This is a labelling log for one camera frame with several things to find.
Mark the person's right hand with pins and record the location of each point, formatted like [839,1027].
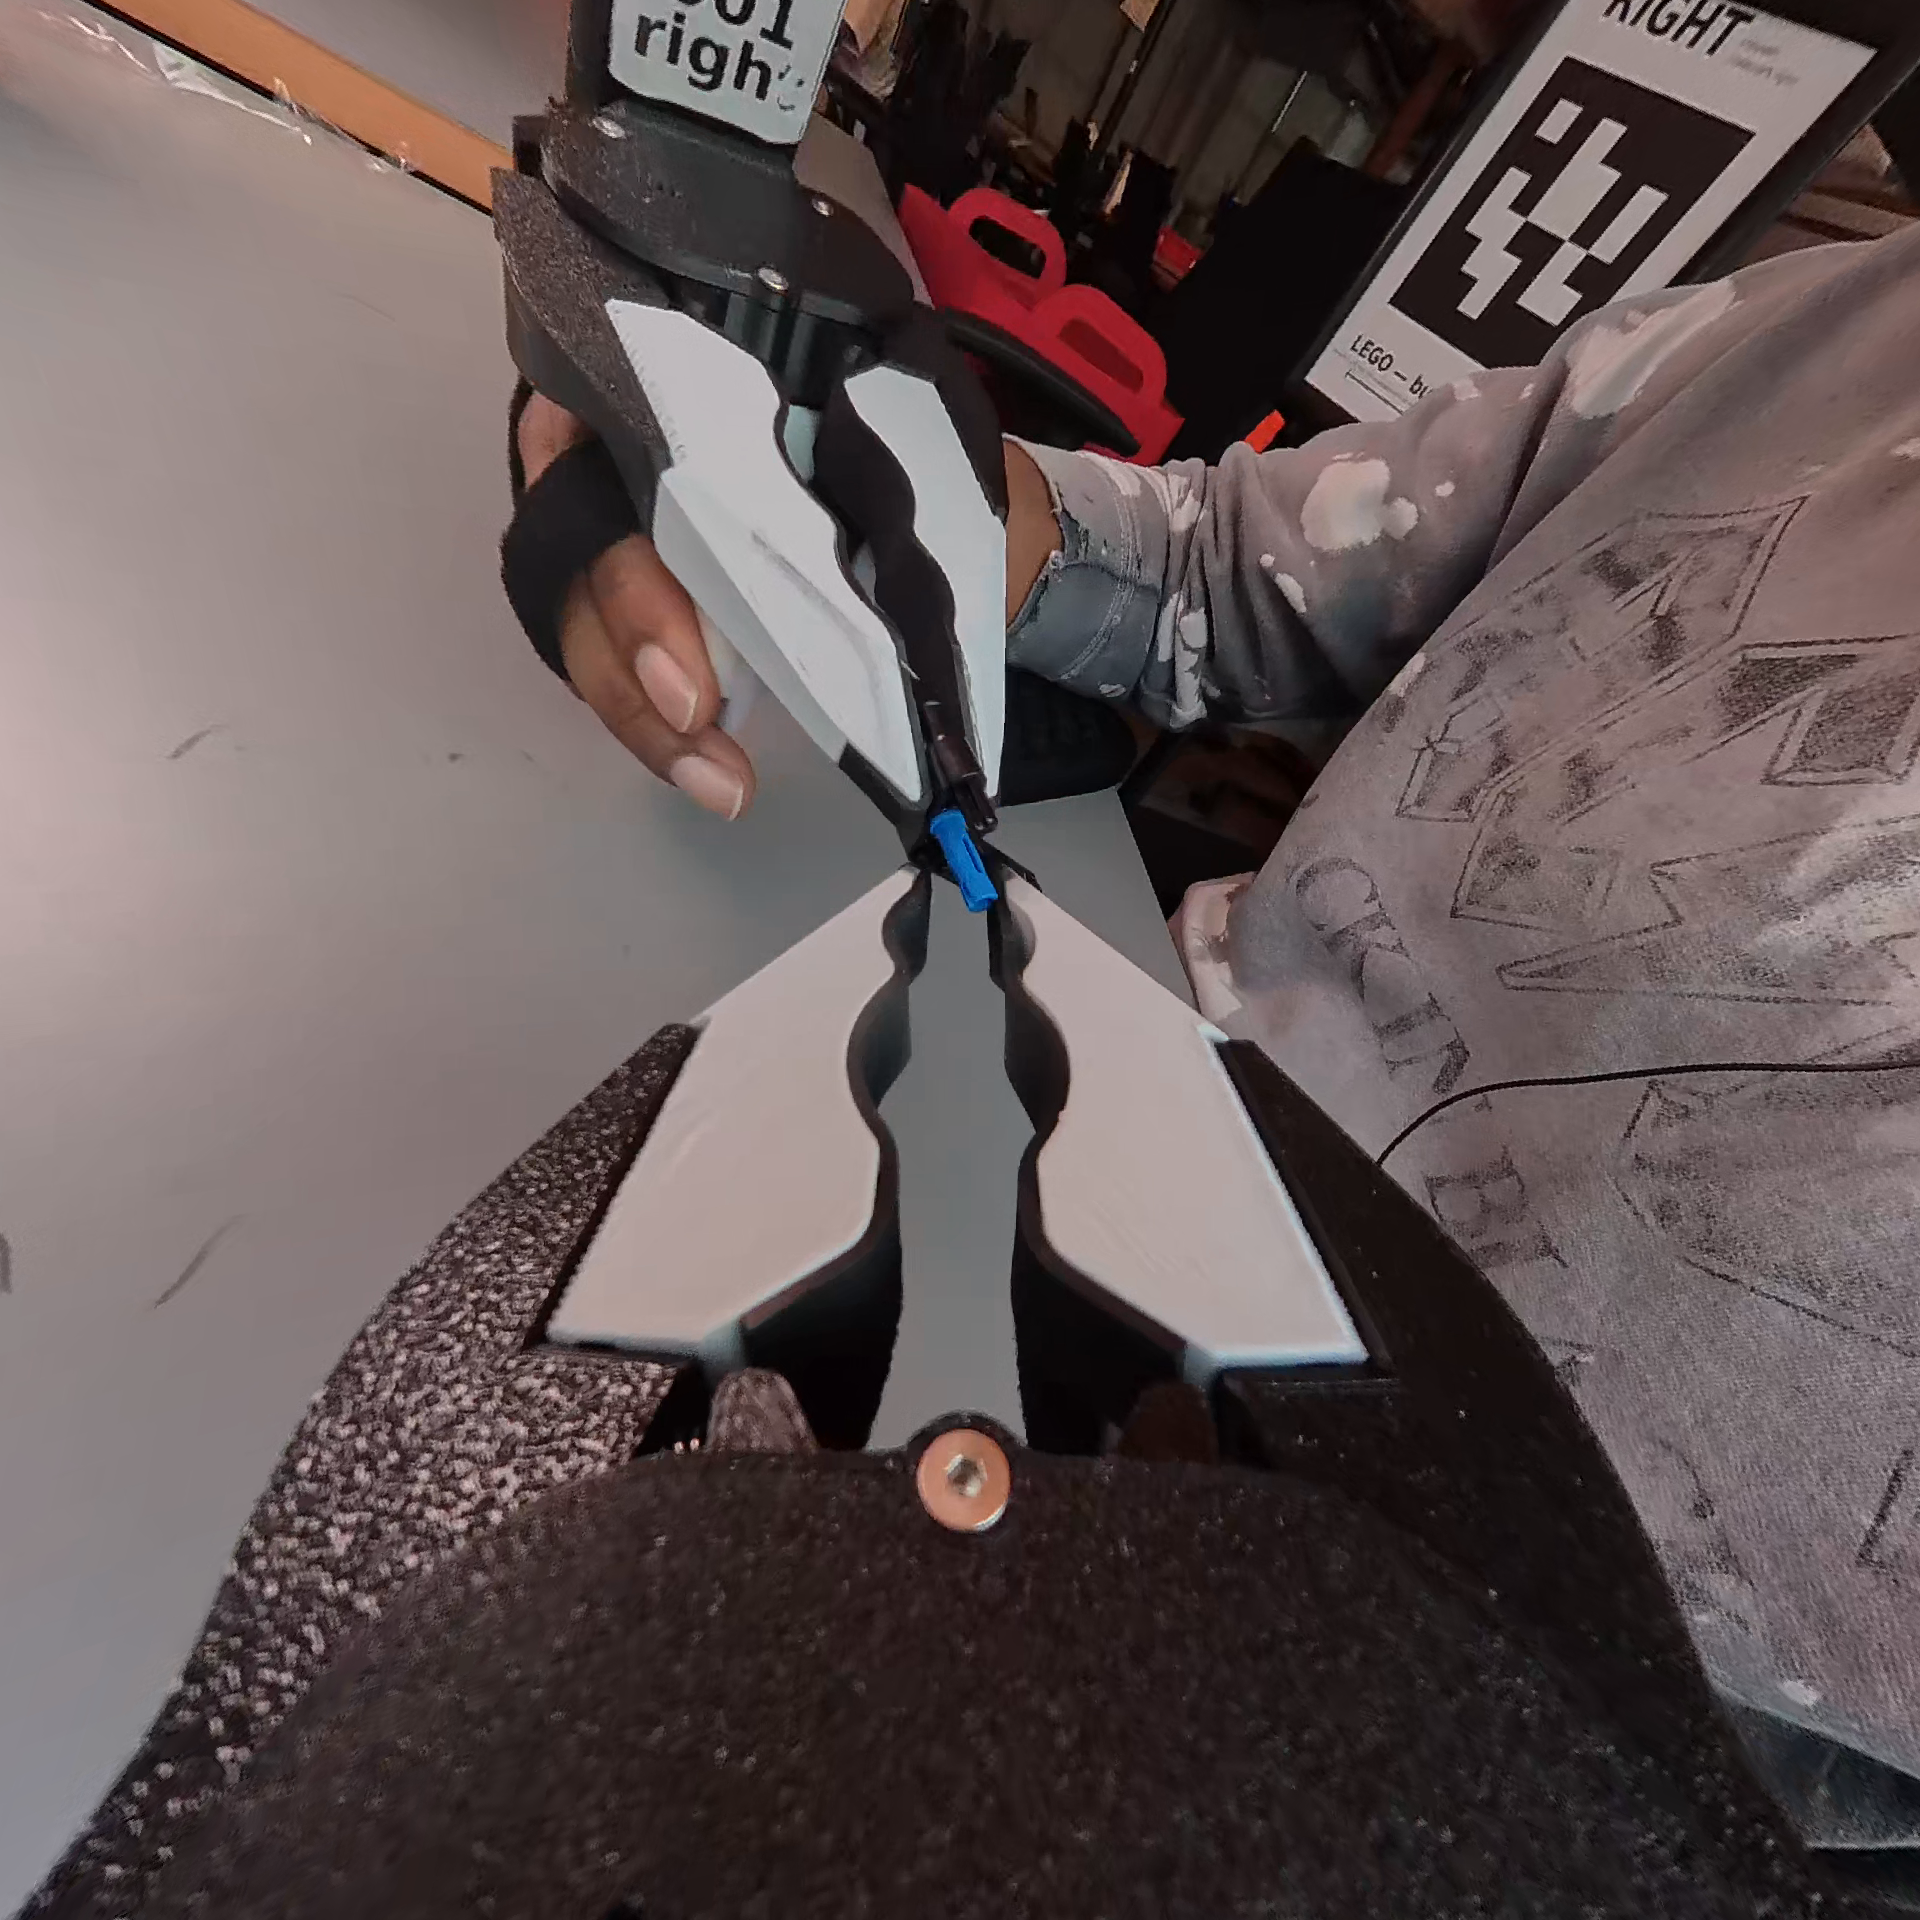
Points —
[647,661]

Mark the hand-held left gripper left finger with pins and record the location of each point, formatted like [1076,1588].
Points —
[717,1185]

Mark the blue pin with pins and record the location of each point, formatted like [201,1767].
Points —
[958,857]

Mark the person's torso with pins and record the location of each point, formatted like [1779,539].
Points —
[1572,1050]

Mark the neighbouring grey table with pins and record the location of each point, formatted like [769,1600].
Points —
[332,110]

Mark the black armrest pad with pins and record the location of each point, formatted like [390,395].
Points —
[1065,735]

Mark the person's right forearm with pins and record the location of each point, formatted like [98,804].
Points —
[1275,522]

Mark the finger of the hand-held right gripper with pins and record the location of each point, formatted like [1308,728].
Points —
[942,508]
[766,569]

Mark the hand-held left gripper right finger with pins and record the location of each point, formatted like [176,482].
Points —
[1187,1201]

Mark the marker sign board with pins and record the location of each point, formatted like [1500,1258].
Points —
[1572,182]

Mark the grey desk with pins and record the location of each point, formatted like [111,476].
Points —
[300,750]

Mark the black bent beam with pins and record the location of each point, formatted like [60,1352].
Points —
[971,796]

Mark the red plastic container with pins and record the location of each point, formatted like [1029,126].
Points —
[1083,344]

